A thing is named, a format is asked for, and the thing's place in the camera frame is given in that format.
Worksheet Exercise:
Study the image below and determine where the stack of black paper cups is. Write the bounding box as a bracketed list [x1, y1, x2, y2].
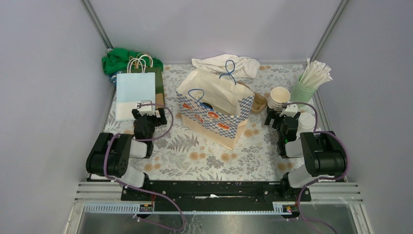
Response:
[268, 87, 291, 111]

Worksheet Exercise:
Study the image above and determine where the black coffee lid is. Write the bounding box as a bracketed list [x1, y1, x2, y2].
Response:
[201, 102, 213, 110]

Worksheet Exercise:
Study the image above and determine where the blue checkered paper bag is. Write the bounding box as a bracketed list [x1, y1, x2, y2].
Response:
[176, 69, 254, 150]

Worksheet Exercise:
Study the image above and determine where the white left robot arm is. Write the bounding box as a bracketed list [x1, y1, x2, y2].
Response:
[86, 108, 167, 200]

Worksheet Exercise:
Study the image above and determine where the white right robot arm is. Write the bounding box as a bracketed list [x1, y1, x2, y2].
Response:
[265, 108, 347, 201]

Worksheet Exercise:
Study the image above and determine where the stack of white lids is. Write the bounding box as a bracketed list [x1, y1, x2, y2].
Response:
[298, 112, 316, 133]

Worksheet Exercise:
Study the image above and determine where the green straw holder cup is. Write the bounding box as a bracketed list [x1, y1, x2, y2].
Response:
[290, 75, 318, 103]

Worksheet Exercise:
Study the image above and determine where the stack of brown cup carriers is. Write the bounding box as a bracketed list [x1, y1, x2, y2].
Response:
[250, 92, 267, 114]

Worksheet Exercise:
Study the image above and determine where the light blue paper bag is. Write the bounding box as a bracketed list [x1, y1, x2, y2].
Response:
[115, 73, 156, 121]

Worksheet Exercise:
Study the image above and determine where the floral tablecloth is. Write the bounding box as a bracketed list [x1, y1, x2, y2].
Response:
[129, 64, 303, 181]

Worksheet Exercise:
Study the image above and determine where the bundle of white wrapped straws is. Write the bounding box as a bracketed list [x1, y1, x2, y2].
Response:
[298, 58, 333, 90]

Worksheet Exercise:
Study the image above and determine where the green cloth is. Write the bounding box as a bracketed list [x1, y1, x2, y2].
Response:
[101, 48, 164, 75]

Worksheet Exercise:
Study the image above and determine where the white cloth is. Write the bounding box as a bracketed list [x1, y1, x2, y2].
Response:
[191, 54, 261, 78]

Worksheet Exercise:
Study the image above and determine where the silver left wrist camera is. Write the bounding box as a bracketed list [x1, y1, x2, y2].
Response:
[136, 100, 161, 117]

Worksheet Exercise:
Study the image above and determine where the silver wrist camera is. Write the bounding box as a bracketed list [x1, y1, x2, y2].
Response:
[136, 100, 161, 117]
[280, 103, 298, 117]

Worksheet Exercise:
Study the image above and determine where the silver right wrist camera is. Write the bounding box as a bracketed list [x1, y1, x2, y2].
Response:
[280, 103, 298, 117]

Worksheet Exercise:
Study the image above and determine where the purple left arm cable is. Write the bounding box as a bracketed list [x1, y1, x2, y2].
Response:
[103, 102, 187, 232]

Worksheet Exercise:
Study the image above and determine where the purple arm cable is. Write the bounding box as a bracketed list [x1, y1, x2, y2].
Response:
[103, 102, 187, 232]
[282, 101, 351, 234]

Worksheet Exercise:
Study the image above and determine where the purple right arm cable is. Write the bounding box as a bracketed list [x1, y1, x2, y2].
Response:
[282, 101, 351, 234]

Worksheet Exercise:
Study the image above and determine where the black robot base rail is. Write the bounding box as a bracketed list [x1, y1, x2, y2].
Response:
[121, 176, 311, 212]

